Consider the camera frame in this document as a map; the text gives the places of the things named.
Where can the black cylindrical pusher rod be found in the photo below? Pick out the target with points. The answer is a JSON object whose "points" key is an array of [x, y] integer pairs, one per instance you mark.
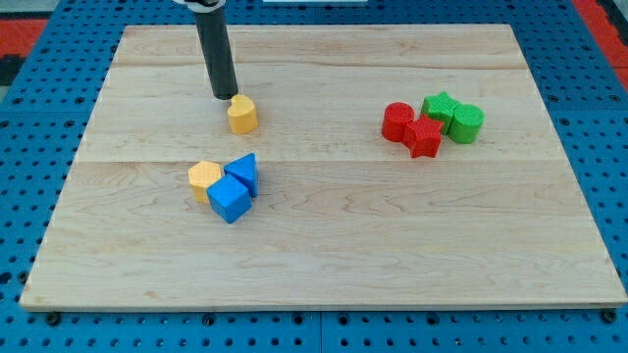
{"points": [[213, 35]]}

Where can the white rod mount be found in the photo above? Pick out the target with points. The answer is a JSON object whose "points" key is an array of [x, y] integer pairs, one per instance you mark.
{"points": [[201, 2]]}

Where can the yellow heart block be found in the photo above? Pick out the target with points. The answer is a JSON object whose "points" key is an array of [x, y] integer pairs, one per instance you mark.
{"points": [[242, 115]]}

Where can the blue triangle block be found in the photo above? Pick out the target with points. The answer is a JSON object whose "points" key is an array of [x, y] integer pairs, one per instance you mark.
{"points": [[245, 171]]}

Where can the yellow hexagon block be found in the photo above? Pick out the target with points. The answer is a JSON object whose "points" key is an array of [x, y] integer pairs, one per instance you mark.
{"points": [[201, 176]]}

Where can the blue cube block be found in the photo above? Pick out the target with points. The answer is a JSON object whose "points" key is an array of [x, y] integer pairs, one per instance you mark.
{"points": [[229, 198]]}

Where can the red cylinder block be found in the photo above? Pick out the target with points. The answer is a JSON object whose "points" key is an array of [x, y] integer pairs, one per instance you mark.
{"points": [[397, 116]]}

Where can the light wooden board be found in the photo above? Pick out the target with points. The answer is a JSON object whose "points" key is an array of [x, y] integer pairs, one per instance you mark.
{"points": [[344, 218]]}

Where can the red star block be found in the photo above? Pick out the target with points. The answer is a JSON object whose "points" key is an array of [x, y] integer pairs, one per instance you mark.
{"points": [[423, 137]]}

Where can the green star block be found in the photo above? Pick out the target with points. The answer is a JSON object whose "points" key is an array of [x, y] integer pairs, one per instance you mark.
{"points": [[440, 107]]}

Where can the green cylinder block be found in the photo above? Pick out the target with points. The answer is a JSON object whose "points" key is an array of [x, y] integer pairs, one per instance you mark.
{"points": [[466, 123]]}

